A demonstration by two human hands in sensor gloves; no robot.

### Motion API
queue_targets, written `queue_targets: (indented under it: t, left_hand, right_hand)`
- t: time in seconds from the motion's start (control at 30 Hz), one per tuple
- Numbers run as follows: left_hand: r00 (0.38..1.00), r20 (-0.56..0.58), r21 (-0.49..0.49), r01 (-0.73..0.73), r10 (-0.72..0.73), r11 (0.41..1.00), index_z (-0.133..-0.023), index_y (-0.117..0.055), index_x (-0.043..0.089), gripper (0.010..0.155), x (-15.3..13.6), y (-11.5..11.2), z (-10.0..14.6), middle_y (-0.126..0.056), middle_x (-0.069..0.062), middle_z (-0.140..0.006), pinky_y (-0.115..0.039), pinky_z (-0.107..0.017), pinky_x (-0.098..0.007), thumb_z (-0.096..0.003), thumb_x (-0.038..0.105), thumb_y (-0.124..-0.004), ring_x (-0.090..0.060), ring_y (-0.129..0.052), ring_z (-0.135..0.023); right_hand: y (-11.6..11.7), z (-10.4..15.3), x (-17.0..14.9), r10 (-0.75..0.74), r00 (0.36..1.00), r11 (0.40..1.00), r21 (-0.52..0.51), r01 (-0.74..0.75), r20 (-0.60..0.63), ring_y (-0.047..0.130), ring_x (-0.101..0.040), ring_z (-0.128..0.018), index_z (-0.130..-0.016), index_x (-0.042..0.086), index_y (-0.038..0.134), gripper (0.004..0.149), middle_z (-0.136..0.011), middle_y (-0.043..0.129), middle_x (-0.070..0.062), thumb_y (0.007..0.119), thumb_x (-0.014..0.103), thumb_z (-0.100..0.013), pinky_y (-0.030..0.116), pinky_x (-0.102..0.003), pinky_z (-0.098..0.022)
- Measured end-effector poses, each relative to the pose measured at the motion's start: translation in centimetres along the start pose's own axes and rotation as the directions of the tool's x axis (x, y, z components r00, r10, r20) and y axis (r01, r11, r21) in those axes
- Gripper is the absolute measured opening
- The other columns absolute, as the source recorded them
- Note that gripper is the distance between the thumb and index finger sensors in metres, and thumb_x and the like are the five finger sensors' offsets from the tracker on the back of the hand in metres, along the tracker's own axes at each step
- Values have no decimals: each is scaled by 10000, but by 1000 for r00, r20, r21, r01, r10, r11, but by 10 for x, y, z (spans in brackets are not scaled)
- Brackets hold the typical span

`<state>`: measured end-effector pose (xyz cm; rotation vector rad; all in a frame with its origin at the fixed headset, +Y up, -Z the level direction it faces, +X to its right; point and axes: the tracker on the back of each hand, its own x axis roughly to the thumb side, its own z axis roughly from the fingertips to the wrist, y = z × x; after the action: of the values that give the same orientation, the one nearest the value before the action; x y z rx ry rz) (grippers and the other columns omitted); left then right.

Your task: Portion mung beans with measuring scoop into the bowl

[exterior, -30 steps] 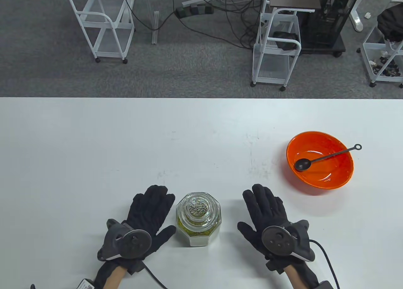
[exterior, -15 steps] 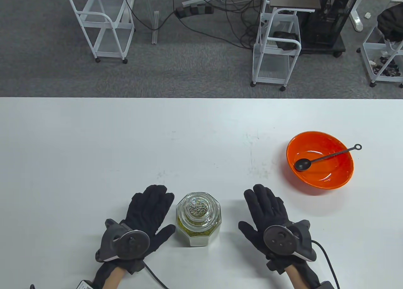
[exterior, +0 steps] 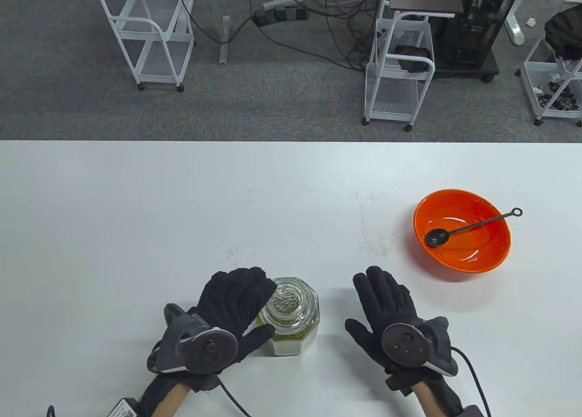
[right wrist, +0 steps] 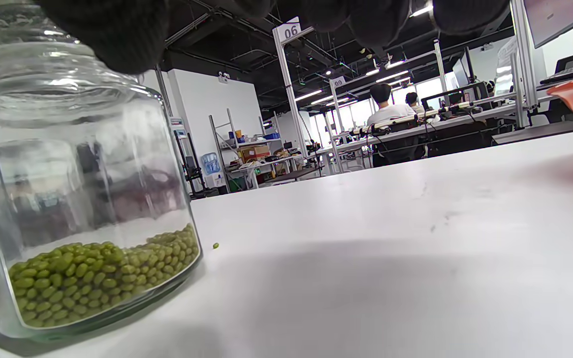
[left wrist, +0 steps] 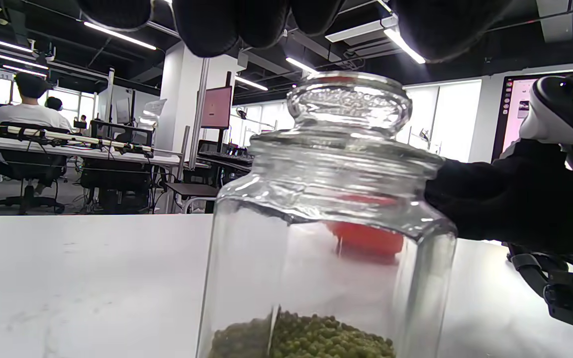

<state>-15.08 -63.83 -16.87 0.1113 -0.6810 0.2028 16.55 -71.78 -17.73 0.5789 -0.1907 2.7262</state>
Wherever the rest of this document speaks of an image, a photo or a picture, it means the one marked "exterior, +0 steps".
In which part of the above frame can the person's right hand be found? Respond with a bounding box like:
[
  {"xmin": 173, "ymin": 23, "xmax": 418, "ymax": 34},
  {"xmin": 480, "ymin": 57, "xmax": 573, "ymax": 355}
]
[{"xmin": 345, "ymin": 266, "xmax": 455, "ymax": 390}]

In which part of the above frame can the person's left hand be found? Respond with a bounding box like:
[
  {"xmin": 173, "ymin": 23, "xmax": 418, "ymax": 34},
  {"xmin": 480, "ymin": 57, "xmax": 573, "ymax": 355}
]
[{"xmin": 182, "ymin": 267, "xmax": 278, "ymax": 390}]

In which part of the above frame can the clear glass jar lid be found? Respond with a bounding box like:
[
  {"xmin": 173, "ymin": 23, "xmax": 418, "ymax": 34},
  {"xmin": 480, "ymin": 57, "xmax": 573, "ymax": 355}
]
[{"xmin": 266, "ymin": 278, "xmax": 312, "ymax": 322}]

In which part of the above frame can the pile of green mung beans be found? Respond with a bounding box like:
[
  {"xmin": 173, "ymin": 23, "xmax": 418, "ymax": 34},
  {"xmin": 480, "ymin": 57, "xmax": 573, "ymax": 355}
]
[{"xmin": 257, "ymin": 317, "xmax": 319, "ymax": 345}]

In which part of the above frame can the clear glass jar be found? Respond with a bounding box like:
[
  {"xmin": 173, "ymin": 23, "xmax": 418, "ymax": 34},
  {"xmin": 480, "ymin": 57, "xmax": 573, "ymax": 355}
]
[{"xmin": 255, "ymin": 277, "xmax": 320, "ymax": 357}]

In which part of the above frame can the black measuring scoop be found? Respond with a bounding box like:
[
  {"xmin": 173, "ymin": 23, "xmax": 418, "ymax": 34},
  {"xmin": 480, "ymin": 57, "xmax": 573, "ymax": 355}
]
[{"xmin": 425, "ymin": 208, "xmax": 523, "ymax": 248}]

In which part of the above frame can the orange bowl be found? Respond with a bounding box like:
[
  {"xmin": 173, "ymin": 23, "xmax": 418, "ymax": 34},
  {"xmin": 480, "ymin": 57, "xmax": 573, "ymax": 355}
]
[{"xmin": 413, "ymin": 189, "xmax": 512, "ymax": 273}]

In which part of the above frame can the person's left forearm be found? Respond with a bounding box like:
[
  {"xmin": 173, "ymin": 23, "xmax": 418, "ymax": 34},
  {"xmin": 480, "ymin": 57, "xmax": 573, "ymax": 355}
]
[{"xmin": 136, "ymin": 374, "xmax": 191, "ymax": 417}]

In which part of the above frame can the black right hand controller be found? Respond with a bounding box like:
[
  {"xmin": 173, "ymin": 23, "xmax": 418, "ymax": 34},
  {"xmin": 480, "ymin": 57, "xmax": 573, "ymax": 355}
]
[{"xmin": 381, "ymin": 316, "xmax": 460, "ymax": 377}]

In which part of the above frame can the black hand controller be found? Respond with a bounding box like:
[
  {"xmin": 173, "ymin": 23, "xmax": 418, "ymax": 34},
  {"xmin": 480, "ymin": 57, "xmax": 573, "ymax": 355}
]
[
  {"xmin": 146, "ymin": 303, "xmax": 239, "ymax": 374},
  {"xmin": 381, "ymin": 316, "xmax": 460, "ymax": 377}
]

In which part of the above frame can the black left hand controller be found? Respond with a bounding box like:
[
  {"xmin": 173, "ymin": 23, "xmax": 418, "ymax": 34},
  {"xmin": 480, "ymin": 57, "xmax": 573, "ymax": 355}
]
[{"xmin": 146, "ymin": 303, "xmax": 239, "ymax": 374}]

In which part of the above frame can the black box with white label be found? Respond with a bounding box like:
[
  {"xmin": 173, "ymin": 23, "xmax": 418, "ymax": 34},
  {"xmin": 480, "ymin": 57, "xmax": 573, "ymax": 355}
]
[{"xmin": 107, "ymin": 398, "xmax": 141, "ymax": 417}]

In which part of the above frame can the white metal trolley cart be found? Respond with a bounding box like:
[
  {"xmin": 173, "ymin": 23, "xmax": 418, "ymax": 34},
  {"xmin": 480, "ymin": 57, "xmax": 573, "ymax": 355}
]
[
  {"xmin": 93, "ymin": 0, "xmax": 198, "ymax": 93},
  {"xmin": 515, "ymin": 26, "xmax": 582, "ymax": 127},
  {"xmin": 362, "ymin": 11, "xmax": 436, "ymax": 132}
]

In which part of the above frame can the black bag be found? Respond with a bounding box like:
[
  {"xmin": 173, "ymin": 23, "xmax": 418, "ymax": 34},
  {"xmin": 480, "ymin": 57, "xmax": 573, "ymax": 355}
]
[
  {"xmin": 544, "ymin": 3, "xmax": 582, "ymax": 62},
  {"xmin": 393, "ymin": 45, "xmax": 432, "ymax": 74}
]

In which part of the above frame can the pile of dark scraps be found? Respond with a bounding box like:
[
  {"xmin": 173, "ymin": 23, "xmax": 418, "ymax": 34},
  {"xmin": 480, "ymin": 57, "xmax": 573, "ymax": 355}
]
[{"xmin": 534, "ymin": 80, "xmax": 580, "ymax": 111}]

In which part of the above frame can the black computer rack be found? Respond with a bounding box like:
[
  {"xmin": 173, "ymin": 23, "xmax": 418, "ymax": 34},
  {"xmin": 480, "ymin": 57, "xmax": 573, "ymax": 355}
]
[{"xmin": 432, "ymin": 0, "xmax": 526, "ymax": 82}]

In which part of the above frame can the black power strip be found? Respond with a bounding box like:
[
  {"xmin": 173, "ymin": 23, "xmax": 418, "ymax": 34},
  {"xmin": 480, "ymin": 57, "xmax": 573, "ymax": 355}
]
[{"xmin": 253, "ymin": 7, "xmax": 310, "ymax": 26}]

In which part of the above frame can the white power strip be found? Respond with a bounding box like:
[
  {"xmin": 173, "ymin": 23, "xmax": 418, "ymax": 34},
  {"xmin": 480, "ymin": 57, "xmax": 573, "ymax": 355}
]
[{"xmin": 263, "ymin": 0, "xmax": 314, "ymax": 11}]

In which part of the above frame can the white desk leg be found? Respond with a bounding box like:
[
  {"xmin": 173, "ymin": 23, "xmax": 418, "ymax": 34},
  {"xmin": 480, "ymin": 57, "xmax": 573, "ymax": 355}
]
[{"xmin": 505, "ymin": 0, "xmax": 535, "ymax": 46}]

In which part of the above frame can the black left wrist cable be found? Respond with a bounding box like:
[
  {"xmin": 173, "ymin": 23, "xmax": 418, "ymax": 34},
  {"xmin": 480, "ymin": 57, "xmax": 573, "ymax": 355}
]
[{"xmin": 209, "ymin": 377, "xmax": 251, "ymax": 417}]

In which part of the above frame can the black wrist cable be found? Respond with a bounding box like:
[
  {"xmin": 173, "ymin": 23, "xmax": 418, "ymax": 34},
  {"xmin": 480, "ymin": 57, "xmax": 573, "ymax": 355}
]
[
  {"xmin": 209, "ymin": 377, "xmax": 251, "ymax": 417},
  {"xmin": 450, "ymin": 347, "xmax": 494, "ymax": 417}
]

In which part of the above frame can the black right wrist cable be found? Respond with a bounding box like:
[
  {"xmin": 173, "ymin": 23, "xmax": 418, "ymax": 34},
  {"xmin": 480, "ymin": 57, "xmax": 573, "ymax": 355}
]
[{"xmin": 450, "ymin": 347, "xmax": 494, "ymax": 417}]

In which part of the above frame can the tangle of black floor cables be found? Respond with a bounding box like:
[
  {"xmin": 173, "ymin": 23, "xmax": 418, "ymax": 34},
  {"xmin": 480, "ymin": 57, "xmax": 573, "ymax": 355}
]
[{"xmin": 175, "ymin": 0, "xmax": 387, "ymax": 71}]

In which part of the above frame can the white slim post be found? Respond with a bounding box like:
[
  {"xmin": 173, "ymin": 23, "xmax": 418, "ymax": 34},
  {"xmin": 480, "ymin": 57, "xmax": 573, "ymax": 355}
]
[{"xmin": 218, "ymin": 16, "xmax": 231, "ymax": 65}]

